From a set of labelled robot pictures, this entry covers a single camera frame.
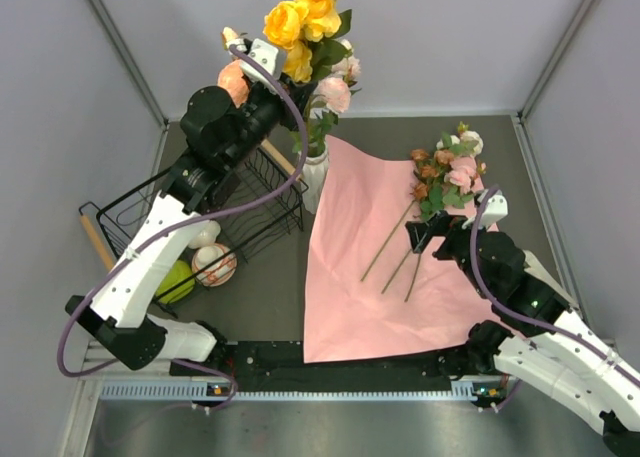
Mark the black wire basket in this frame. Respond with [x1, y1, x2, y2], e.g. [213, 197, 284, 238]
[96, 142, 304, 313]

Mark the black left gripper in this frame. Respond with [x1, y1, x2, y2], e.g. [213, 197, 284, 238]
[223, 72, 316, 170]

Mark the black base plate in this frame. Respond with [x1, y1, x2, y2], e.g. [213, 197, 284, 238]
[200, 341, 496, 379]

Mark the yellow rose stem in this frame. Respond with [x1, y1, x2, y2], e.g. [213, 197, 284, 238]
[263, 0, 353, 84]

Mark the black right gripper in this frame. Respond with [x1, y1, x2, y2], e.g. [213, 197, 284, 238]
[405, 209, 493, 298]

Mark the pink rose stem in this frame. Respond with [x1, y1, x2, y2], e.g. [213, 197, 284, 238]
[302, 38, 361, 159]

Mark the pink wrapping paper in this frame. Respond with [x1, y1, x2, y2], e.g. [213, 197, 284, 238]
[303, 137, 495, 363]

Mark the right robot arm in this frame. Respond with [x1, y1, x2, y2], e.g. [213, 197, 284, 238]
[405, 212, 639, 456]

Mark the grey slotted cable duct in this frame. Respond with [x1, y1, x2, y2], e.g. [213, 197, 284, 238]
[99, 379, 506, 402]

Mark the white ceramic bowl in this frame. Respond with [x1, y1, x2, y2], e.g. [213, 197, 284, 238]
[187, 220, 221, 250]

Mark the white ribbed ceramic vase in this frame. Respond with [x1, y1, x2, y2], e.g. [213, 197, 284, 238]
[301, 147, 330, 215]

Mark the peach rose stem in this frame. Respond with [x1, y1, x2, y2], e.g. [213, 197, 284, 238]
[217, 27, 249, 108]

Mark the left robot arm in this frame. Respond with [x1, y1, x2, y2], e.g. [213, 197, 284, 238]
[65, 79, 313, 374]

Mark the cream printed ribbon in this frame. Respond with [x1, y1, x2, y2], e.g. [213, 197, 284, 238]
[524, 250, 577, 307]

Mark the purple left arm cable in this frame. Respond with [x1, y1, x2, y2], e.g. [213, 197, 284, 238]
[55, 45, 310, 413]

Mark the mixed artificial flower bunch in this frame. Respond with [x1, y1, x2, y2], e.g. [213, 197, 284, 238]
[360, 121, 487, 281]

